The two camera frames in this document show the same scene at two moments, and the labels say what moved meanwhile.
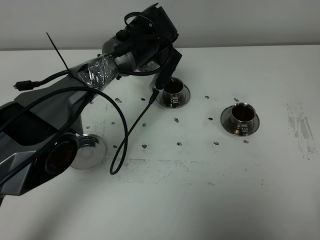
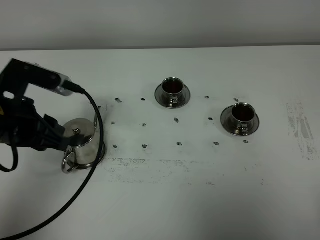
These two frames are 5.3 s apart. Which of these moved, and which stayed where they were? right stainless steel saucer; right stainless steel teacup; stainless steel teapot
Moved: stainless steel teapot
Stayed: right stainless steel teacup; right stainless steel saucer
